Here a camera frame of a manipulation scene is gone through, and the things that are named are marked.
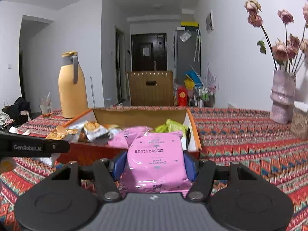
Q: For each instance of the wall electrical panel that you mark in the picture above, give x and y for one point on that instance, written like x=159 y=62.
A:
x=209 y=22

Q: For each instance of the yellow box on fridge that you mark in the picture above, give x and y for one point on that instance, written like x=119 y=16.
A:
x=189 y=24

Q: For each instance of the green snack bar packet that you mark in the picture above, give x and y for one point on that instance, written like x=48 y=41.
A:
x=171 y=126

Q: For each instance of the clear plastic storage jar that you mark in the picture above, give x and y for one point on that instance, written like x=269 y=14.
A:
x=299 y=123

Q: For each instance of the small cracker packet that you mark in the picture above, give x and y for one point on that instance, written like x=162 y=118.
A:
x=60 y=133

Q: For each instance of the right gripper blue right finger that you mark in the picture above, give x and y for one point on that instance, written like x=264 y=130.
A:
x=191 y=166

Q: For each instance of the wire rack with bottles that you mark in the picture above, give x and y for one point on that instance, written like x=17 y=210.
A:
x=204 y=96

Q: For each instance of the pink snack packet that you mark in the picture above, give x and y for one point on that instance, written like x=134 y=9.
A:
x=123 y=138
x=155 y=164

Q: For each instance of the grey refrigerator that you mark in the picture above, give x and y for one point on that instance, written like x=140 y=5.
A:
x=187 y=45

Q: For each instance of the yellow thermos jug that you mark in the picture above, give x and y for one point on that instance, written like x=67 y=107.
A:
x=72 y=86

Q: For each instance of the white barcode cracker packet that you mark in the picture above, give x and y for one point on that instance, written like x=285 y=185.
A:
x=94 y=130

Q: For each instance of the glass cup with drink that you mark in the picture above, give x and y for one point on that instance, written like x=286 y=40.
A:
x=46 y=106

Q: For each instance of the wooden chair back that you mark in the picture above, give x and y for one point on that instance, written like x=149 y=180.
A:
x=150 y=88

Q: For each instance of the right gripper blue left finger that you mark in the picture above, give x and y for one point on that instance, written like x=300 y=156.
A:
x=118 y=164

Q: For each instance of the dark entrance door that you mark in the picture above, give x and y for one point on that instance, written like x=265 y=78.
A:
x=149 y=52

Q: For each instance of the pink textured vase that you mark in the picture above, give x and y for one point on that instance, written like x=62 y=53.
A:
x=283 y=96

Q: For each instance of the red cardboard snack box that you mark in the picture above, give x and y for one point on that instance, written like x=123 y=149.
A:
x=133 y=122

